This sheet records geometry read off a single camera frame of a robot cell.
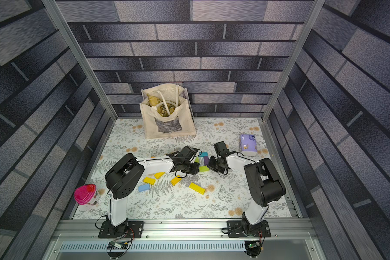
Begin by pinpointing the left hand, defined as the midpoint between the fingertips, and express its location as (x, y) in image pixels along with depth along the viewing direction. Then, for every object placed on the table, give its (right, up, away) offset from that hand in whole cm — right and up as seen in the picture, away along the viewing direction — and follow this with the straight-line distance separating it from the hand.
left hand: (201, 170), depth 92 cm
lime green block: (+2, +1, +1) cm, 2 cm away
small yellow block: (-14, -5, -2) cm, 15 cm away
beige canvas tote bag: (-21, +35, +4) cm, 41 cm away
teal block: (+2, +8, +11) cm, 14 cm away
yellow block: (-2, -9, -5) cm, 10 cm away
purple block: (+3, +5, +6) cm, 8 cm away
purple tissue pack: (+29, +14, +6) cm, 33 cm away
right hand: (+5, +2, +4) cm, 6 cm away
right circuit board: (+24, -30, -19) cm, 43 cm away
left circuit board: (-38, -29, -21) cm, 52 cm away
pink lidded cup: (-57, -8, -16) cm, 60 cm away
